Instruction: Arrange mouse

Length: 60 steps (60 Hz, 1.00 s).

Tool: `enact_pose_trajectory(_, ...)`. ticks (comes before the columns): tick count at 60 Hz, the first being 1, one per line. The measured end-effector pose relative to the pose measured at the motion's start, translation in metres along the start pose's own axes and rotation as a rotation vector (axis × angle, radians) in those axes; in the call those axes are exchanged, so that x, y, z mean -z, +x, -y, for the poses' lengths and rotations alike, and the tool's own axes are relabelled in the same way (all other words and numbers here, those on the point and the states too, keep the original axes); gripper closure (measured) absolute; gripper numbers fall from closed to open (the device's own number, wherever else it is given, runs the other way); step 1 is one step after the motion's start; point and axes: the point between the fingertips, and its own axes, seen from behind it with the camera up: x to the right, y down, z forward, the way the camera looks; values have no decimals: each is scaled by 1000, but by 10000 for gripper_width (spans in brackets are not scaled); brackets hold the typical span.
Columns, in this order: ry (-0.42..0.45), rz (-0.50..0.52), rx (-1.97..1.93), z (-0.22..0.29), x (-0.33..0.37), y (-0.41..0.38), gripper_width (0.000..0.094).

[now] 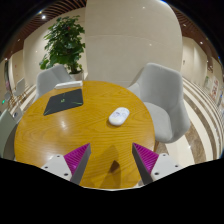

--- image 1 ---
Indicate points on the white plant pot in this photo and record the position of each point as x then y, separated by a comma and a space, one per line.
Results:
76, 75

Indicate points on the distant white chair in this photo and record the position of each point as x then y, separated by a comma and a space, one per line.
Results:
20, 87

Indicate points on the white cartoon-print computer mouse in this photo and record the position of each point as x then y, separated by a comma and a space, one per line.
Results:
119, 116

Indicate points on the white power strip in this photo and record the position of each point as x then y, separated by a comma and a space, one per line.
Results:
68, 84

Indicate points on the light grey shell chair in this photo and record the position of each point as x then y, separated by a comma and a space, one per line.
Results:
166, 96
50, 80

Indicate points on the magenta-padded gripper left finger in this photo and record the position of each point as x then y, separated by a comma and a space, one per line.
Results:
61, 166

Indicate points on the large green potted plant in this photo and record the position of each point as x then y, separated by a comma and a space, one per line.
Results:
65, 43

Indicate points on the grey-green chair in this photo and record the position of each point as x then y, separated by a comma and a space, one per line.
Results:
6, 133

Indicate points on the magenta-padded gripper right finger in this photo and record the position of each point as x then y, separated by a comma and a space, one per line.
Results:
163, 166

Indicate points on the black mouse pad green streaks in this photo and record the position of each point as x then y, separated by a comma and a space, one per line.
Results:
65, 101

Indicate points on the red-white wall poster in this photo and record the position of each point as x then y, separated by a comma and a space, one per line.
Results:
215, 88

